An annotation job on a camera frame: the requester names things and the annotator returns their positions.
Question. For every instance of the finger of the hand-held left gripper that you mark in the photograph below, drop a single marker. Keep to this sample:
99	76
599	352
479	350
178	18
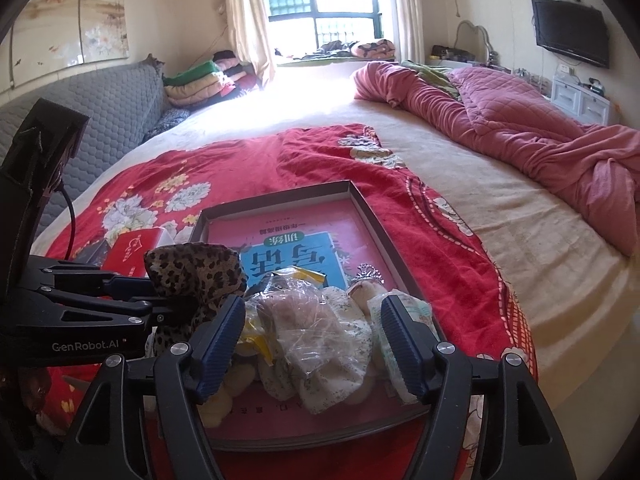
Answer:
130	285
150	312

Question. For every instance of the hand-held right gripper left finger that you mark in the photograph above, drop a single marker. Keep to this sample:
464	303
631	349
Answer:
220	342

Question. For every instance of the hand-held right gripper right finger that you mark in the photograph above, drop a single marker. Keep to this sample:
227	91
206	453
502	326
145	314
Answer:
400	347

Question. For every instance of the green floral tissue packet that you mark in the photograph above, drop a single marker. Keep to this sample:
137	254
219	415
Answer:
419	310

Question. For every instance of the leopard print cloth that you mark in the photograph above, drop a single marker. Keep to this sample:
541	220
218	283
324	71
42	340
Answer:
195	270

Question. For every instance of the clear plastic bag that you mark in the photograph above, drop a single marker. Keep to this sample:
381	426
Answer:
300	315

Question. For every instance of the shallow pink cardboard box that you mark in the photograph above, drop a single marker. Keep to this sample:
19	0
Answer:
280	200

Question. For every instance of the red packet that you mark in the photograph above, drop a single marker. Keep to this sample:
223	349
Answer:
132	252

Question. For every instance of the black box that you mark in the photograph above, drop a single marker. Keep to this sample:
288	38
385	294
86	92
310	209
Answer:
95	255

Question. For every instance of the dark patterned cushion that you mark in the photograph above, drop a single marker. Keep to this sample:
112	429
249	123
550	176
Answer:
167	122

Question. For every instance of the beige bed sheet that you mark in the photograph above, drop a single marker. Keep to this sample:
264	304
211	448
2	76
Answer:
525	220

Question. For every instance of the grey quilted headboard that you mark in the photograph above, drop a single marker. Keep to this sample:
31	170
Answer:
110	105

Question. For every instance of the red floral blanket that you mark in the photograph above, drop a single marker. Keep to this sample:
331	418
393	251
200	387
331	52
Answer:
310	160

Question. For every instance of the stack of folded clothes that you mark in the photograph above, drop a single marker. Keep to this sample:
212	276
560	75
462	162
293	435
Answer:
200	82

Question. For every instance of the pink quilt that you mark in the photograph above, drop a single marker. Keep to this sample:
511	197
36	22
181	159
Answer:
525	120

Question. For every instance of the green cloth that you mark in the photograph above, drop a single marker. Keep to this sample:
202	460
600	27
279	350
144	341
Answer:
435	77

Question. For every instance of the cream curtain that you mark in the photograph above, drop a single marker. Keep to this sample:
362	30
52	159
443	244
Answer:
406	10
247	20

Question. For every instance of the floral cloth bundle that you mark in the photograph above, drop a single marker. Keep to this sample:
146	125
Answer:
372	49

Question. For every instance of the dark clothes pile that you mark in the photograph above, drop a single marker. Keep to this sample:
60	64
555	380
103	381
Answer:
330	49

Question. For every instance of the white drawer cabinet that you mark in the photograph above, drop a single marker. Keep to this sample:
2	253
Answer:
580	97

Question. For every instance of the black television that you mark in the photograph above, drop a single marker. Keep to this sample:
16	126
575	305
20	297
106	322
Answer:
570	32

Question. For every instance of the floral wall painting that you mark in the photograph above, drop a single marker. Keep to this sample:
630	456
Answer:
65	20

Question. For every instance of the curved metal frame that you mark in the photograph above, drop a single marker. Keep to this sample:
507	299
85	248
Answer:
472	30

